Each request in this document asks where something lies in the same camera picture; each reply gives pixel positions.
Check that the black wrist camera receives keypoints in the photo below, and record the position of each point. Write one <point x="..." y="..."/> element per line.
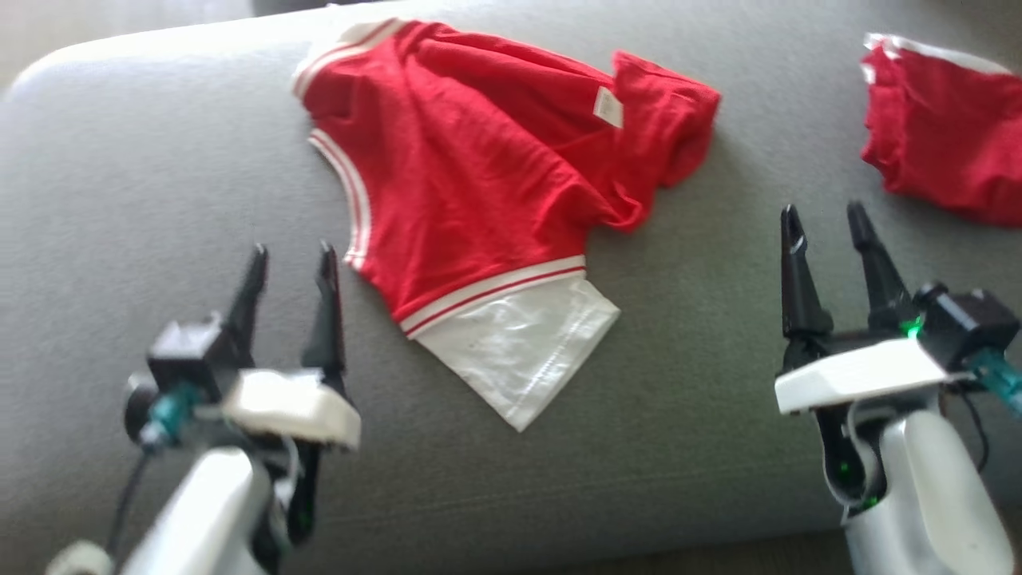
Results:
<point x="188" y="359"/>
<point x="962" y="323"/>

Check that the grey sofa cushion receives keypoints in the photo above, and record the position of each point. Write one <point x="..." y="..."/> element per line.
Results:
<point x="279" y="5"/>

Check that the large grey sofa seat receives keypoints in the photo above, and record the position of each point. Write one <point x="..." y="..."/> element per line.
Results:
<point x="160" y="160"/>

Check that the red jersey with white sleeves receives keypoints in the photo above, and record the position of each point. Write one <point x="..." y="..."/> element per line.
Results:
<point x="479" y="184"/>

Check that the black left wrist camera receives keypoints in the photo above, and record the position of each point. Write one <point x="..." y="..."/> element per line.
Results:
<point x="188" y="359"/>

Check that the red shorts with white stripes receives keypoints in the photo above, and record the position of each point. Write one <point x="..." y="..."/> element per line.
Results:
<point x="942" y="136"/>

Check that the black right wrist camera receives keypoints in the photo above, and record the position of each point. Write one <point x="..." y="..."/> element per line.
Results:
<point x="962" y="323"/>

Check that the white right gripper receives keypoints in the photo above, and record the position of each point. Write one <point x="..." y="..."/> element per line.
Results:
<point x="862" y="371"/>

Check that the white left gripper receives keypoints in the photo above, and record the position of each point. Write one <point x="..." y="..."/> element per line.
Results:
<point x="295" y="407"/>

